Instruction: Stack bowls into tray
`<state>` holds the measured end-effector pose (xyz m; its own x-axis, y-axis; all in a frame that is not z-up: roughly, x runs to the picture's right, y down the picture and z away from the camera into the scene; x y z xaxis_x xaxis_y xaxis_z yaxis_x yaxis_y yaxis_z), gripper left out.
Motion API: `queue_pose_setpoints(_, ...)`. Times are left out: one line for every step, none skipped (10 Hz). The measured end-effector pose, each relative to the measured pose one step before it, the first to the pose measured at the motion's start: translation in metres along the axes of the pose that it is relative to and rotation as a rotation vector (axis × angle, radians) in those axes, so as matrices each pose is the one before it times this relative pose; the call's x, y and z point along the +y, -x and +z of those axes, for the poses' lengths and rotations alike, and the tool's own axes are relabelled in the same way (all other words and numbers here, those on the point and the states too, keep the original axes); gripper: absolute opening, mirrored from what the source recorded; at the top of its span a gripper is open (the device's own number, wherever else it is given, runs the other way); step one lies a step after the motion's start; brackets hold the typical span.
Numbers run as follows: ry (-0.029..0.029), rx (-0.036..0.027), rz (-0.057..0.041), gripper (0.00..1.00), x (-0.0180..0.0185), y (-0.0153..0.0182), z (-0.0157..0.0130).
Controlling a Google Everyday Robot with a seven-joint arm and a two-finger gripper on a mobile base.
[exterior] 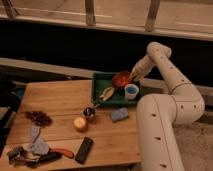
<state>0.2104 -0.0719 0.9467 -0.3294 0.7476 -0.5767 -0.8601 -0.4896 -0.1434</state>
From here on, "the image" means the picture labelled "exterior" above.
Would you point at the wooden railing post middle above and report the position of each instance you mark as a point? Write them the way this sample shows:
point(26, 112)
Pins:
point(90, 13)

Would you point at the green plastic tray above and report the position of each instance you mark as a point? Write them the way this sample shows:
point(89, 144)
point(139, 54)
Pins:
point(101, 81)

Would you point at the yellow apple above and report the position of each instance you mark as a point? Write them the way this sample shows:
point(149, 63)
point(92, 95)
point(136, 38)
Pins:
point(80, 124)

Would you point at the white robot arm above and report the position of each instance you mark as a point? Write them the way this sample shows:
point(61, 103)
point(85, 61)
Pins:
point(156, 113)

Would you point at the blue sponge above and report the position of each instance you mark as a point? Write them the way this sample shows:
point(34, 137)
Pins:
point(119, 114)

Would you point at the wooden railing post left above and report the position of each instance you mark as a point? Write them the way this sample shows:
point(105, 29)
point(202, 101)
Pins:
point(10, 10)

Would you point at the blue plastic cup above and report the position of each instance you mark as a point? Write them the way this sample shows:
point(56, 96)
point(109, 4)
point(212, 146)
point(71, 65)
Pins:
point(131, 91)

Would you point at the wooden railing post right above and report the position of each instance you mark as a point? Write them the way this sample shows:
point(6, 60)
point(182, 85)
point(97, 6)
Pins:
point(152, 14)

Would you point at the black remote control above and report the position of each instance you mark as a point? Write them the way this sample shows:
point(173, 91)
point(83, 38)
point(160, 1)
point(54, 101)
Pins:
point(84, 150)

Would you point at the bunch of dark grapes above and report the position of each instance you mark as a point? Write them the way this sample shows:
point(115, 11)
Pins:
point(39, 118)

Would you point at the small metal cup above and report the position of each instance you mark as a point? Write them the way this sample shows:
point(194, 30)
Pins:
point(89, 113)

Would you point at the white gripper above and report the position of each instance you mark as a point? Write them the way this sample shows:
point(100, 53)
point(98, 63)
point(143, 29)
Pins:
point(142, 68)

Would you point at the black tool pile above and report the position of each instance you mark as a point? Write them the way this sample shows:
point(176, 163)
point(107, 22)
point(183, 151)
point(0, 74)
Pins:
point(18, 156)

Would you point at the red bowl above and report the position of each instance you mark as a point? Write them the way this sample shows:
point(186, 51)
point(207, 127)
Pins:
point(121, 79)

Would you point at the grey blue cloth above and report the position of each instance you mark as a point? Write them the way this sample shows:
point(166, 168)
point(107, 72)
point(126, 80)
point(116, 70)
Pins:
point(37, 145)

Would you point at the wooden railing post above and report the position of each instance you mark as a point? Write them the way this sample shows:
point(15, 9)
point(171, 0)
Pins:
point(152, 14)
point(10, 10)
point(90, 13)

